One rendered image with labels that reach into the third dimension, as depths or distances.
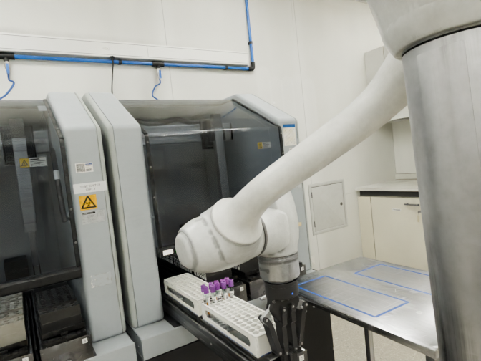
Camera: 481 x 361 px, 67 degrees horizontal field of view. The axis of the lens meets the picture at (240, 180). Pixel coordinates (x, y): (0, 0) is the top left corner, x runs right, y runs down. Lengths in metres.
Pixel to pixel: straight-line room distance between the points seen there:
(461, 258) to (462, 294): 0.03
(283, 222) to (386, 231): 2.81
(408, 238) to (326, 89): 1.49
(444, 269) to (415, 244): 3.01
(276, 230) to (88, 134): 0.76
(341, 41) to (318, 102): 0.68
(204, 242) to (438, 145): 0.41
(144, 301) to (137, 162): 0.48
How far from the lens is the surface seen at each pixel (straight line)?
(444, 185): 0.37
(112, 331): 1.37
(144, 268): 1.34
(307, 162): 0.59
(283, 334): 0.87
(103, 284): 1.32
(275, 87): 3.09
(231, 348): 1.01
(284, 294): 0.81
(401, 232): 3.45
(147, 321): 1.40
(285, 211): 0.76
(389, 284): 1.32
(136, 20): 2.68
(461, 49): 0.37
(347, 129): 0.60
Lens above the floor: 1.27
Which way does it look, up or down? 3 degrees down
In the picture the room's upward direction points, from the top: 6 degrees counter-clockwise
